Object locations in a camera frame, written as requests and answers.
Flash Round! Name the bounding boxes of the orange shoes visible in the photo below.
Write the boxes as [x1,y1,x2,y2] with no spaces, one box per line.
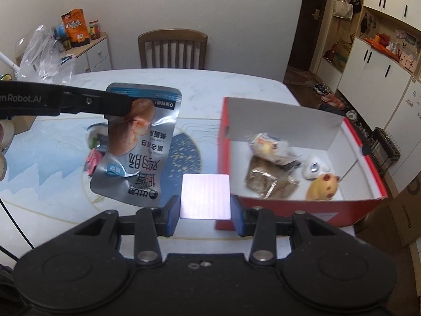
[320,94,347,110]

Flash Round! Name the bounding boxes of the dark wooden door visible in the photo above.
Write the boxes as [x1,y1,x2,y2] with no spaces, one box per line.
[288,0,341,83]

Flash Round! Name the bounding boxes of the white square packet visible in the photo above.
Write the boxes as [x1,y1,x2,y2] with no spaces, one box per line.
[180,174,231,220]

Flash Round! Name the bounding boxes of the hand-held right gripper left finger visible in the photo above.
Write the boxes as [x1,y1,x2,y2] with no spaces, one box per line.
[74,195,181,266]

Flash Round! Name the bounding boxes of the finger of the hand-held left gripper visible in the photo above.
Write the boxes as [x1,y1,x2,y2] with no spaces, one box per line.
[60,86,134,121]

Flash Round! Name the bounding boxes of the marble desktop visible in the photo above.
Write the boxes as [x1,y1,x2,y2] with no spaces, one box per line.
[0,69,333,260]

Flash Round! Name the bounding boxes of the small white drawer cabinet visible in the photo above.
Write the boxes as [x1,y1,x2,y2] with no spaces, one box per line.
[61,32,113,73]

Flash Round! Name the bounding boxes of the white tote bag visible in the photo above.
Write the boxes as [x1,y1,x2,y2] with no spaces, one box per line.
[333,0,354,20]

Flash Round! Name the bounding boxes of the brown wooden chair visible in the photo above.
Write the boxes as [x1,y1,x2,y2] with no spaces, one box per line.
[137,28,208,70]

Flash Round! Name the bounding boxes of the white tube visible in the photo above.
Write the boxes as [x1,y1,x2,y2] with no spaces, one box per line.
[0,52,21,76]

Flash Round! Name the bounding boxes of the pink binder clip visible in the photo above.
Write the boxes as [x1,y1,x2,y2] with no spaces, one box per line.
[86,150,102,175]

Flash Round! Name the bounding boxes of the black cable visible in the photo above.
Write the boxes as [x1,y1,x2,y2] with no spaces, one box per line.
[0,197,35,258]

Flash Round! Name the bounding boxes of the black wire rack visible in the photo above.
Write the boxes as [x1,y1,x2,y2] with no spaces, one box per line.
[372,127,402,176]

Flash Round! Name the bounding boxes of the white round gadget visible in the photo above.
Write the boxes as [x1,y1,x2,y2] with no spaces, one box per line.
[303,155,331,181]

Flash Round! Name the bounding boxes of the orange snack bag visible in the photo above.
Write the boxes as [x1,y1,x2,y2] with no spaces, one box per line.
[61,9,91,47]

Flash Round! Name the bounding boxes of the yellow cake packet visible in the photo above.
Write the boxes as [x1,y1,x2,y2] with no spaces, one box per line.
[247,132,301,169]

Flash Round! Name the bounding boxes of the large printed cardboard box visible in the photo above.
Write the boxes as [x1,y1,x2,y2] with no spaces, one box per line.
[388,174,421,248]

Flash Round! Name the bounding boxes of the yellow plush toy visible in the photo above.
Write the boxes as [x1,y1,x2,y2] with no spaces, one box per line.
[306,173,337,202]

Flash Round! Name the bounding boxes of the clear plastic bag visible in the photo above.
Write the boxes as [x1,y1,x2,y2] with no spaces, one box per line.
[16,24,77,84]

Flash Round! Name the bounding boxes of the silver chicken snack pouch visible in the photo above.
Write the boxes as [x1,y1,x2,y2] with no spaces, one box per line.
[89,83,182,207]

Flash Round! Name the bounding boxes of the tall white cabinet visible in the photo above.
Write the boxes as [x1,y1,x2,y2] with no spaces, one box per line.
[338,0,421,132]

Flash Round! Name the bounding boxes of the red cardboard box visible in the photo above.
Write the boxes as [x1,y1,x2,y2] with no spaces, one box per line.
[214,97,389,234]

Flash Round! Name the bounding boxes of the brown cardboard box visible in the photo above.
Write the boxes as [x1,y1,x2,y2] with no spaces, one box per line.
[12,115,37,134]

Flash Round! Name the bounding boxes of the person's left hand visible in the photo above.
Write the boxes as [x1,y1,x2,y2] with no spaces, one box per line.
[0,120,15,181]

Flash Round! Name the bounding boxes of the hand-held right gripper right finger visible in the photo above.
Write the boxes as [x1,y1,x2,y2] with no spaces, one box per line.
[231,195,344,266]

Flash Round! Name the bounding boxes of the brown foil packet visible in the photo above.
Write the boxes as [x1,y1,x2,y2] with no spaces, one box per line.
[245,156,300,200]

